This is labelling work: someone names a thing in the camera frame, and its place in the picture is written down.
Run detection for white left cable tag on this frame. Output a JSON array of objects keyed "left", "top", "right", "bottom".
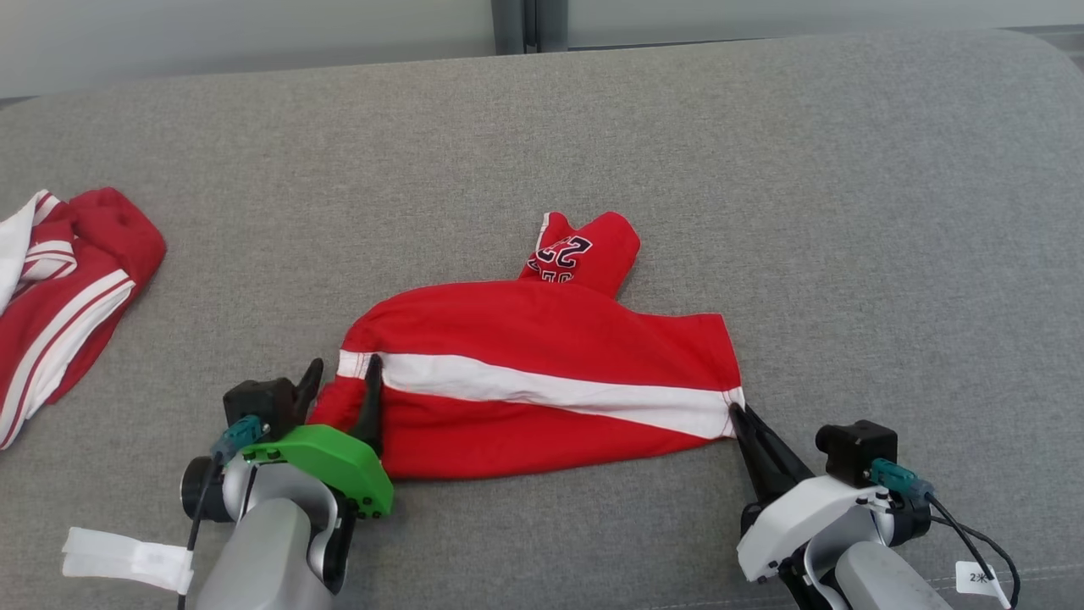
[{"left": 62, "top": 526, "right": 196, "bottom": 596}]

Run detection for grey metal partition post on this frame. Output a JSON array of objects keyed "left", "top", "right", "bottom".
[{"left": 491, "top": 0, "right": 570, "bottom": 54}]

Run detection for red shorts with white stripe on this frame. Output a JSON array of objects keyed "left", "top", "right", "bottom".
[{"left": 309, "top": 210, "right": 746, "bottom": 482}]

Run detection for white right cable tag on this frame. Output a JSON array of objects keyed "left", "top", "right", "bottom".
[{"left": 954, "top": 559, "right": 1013, "bottom": 598}]

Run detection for white cable tag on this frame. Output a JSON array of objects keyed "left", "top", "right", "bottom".
[
  {"left": 954, "top": 559, "right": 1013, "bottom": 598},
  {"left": 62, "top": 526, "right": 196, "bottom": 596}
]

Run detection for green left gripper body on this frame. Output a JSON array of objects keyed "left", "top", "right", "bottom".
[{"left": 241, "top": 424, "right": 395, "bottom": 519}]

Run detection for grey fabric sofa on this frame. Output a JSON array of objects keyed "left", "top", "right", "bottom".
[{"left": 0, "top": 30, "right": 1084, "bottom": 610}]

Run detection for red jersey with white sleeves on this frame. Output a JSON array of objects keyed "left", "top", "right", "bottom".
[{"left": 0, "top": 187, "right": 168, "bottom": 452}]

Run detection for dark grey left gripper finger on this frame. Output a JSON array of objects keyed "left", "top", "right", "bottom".
[
  {"left": 351, "top": 354, "right": 384, "bottom": 458},
  {"left": 292, "top": 358, "right": 325, "bottom": 424}
]

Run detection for thin black right gripper cable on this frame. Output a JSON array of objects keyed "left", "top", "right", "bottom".
[{"left": 948, "top": 518, "right": 1022, "bottom": 609}]

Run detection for left camera cable teal connector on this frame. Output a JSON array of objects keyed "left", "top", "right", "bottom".
[{"left": 176, "top": 415, "right": 272, "bottom": 610}]

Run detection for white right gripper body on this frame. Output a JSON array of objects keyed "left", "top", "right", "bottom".
[{"left": 735, "top": 473, "right": 896, "bottom": 585}]

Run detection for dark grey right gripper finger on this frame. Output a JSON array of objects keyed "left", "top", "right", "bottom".
[
  {"left": 728, "top": 403, "right": 765, "bottom": 504},
  {"left": 745, "top": 407, "right": 816, "bottom": 502}
]

